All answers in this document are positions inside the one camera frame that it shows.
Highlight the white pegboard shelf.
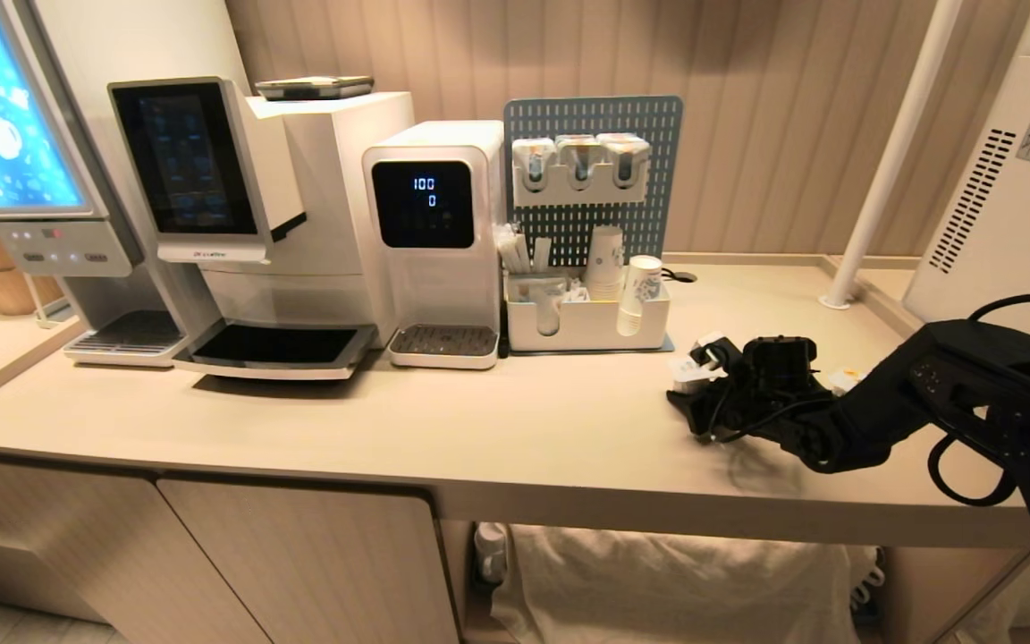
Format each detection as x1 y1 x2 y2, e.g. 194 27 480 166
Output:
511 159 652 209

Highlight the white countertop organizer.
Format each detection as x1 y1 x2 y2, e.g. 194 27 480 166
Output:
503 268 672 353

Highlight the white coffee machine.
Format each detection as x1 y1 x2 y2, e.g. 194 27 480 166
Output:
107 76 416 383

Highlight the blue pegboard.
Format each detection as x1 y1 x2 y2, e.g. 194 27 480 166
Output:
502 95 685 271

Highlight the white water dispenser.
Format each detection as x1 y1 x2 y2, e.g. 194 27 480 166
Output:
361 120 508 371

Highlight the beige cabinet door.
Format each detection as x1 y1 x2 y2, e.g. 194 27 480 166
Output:
0 452 274 644
156 477 464 644

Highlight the black cable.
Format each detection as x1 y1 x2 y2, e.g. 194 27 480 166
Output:
967 292 1030 325
926 428 1018 508

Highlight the drink kiosk with blue screen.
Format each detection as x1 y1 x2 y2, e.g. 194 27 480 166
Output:
0 0 187 369

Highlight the dark tray on coffee machine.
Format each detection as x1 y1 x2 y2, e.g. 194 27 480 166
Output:
254 74 376 102

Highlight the white cloth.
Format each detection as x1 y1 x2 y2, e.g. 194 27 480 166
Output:
488 523 878 644

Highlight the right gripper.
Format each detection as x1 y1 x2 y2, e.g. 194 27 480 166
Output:
665 335 826 441

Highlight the tilted paper cup stack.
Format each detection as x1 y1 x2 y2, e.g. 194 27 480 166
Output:
616 254 664 338

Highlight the white vented appliance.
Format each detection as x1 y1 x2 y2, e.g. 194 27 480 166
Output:
901 55 1030 356

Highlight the white bottle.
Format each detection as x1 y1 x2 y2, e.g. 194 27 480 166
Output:
474 522 510 584

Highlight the white pole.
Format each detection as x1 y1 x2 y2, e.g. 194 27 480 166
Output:
818 0 965 311

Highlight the upright paper cup stack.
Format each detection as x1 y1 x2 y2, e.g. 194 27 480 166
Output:
585 225 627 302

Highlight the white stirrer bundle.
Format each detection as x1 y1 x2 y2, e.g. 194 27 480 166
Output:
495 224 553 276

